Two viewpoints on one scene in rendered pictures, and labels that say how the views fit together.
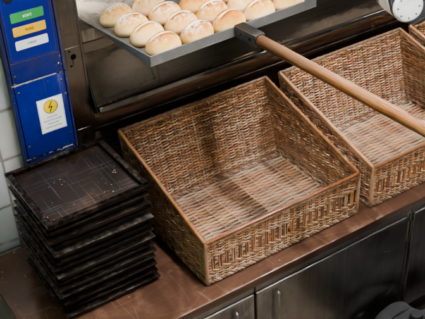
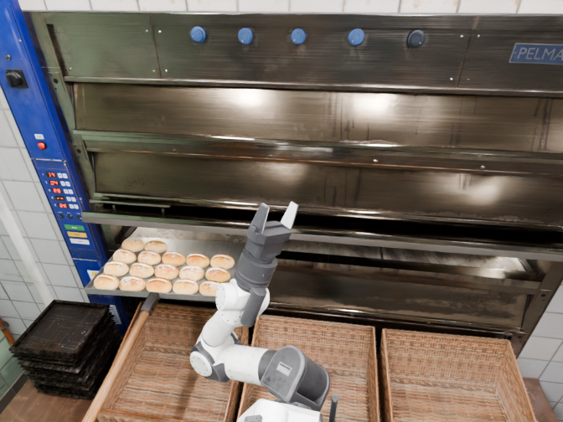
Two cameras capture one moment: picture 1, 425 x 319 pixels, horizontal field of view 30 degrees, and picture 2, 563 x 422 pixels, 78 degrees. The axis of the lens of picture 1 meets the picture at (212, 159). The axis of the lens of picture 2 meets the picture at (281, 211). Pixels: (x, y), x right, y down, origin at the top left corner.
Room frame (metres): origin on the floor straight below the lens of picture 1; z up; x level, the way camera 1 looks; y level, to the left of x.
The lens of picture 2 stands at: (1.48, -1.04, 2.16)
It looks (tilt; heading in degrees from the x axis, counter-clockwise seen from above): 32 degrees down; 39
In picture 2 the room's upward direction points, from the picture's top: straight up
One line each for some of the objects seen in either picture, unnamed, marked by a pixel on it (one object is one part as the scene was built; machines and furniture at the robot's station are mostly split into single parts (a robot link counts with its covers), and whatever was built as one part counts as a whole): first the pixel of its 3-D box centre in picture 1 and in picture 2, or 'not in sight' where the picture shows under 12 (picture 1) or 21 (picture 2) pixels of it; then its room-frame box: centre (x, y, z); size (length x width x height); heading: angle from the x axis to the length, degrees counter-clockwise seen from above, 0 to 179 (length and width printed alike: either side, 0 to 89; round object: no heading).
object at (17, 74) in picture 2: not in sight; (10, 73); (1.87, 0.44, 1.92); 0.06 x 0.04 x 0.11; 121
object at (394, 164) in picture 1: (386, 110); (310, 383); (2.24, -0.58, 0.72); 0.56 x 0.49 x 0.28; 122
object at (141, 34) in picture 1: (147, 32); (116, 267); (1.89, 0.15, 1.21); 0.10 x 0.07 x 0.06; 124
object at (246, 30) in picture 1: (249, 34); (150, 303); (1.87, -0.11, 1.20); 0.09 x 0.04 x 0.03; 34
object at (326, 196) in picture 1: (238, 171); (179, 366); (1.94, -0.08, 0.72); 0.56 x 0.49 x 0.28; 122
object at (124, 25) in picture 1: (131, 23); (124, 255); (1.95, 0.20, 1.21); 0.10 x 0.07 x 0.05; 121
